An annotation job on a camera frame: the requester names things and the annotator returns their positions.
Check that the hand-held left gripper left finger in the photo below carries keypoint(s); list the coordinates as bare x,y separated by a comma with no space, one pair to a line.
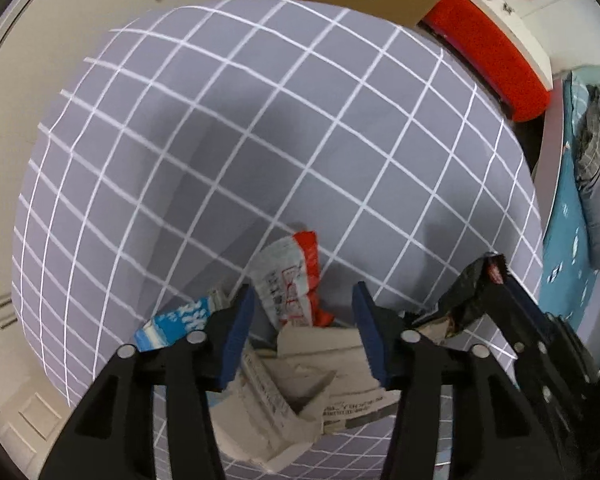
237,330

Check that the teal bed sheet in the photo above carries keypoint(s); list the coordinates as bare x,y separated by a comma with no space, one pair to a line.
565,260

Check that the dark packet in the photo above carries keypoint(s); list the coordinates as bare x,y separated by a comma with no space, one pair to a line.
460,300

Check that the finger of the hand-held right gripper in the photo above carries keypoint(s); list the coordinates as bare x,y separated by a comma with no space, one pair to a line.
527,305
505,312

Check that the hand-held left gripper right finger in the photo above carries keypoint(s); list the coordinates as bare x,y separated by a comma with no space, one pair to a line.
372,335

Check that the crumpled white paper box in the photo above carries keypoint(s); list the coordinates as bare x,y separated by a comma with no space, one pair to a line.
260,425

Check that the red white packet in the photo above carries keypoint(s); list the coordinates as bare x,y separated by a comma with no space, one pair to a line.
285,280

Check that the light blue plastic packet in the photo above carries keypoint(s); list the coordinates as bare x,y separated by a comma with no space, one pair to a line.
175,320

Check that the white printed carton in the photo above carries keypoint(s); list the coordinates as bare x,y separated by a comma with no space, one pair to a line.
325,350

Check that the red white storage box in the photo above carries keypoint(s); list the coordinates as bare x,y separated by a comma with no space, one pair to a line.
500,70

